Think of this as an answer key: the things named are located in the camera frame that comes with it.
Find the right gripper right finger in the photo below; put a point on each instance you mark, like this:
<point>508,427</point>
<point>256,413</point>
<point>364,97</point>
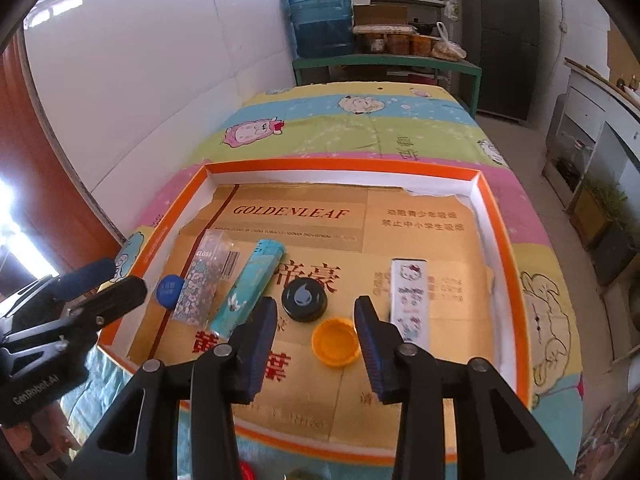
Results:
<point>497,436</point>

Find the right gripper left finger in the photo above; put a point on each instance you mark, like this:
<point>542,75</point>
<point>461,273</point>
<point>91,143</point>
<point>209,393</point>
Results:
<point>137,438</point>

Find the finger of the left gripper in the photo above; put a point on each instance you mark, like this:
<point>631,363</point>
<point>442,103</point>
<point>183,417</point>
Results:
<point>65,282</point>
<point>90,315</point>

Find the blue bottle cap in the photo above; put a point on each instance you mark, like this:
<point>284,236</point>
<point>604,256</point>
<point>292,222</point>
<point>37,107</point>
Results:
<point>168,291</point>

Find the red bottle cap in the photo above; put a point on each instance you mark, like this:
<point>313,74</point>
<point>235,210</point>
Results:
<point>247,472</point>

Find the black bottle cap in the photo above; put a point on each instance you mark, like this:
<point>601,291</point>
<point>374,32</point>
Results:
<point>304,300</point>

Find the gold lighter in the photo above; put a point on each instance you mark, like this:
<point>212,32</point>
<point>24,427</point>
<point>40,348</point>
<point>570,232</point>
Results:
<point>301,474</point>

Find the person's hand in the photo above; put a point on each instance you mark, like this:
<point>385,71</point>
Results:
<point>44,444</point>

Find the clear patterned lighter box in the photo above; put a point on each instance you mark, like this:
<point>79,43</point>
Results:
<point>213,263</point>

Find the teal lighter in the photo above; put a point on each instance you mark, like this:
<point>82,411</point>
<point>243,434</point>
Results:
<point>247,288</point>

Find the white hello kitty lighter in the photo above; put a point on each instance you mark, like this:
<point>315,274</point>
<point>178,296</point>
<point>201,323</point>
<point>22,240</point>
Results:
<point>409,302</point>

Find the yellow-orange bottle cap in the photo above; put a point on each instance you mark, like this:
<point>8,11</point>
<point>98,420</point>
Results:
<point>335,342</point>

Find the orange shallow cardboard tray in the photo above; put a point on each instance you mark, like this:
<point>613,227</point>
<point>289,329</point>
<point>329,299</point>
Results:
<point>342,221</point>

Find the potted green plant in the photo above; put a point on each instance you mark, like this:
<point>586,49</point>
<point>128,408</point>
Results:
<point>598,205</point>

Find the white kitchen counter cabinet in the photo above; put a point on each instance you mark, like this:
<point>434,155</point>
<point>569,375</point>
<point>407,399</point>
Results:
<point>593,137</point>

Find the cartoon patterned tablecloth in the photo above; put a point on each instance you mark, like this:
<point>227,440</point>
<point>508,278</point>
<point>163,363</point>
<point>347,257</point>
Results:
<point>414,123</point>

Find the blue water jug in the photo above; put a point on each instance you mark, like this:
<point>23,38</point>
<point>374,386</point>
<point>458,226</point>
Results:
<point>322,28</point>

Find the plastic bag of food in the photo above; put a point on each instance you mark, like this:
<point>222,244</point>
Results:
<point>446,49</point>

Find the brown cardboard box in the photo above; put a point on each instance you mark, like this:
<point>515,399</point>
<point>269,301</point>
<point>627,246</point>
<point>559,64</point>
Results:
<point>380,14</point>

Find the black refrigerator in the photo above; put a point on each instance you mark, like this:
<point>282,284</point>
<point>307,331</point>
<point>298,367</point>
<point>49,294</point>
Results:
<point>502,38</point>

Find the red wooden door frame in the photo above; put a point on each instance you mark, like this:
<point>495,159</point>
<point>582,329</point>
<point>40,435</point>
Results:
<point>48,206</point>

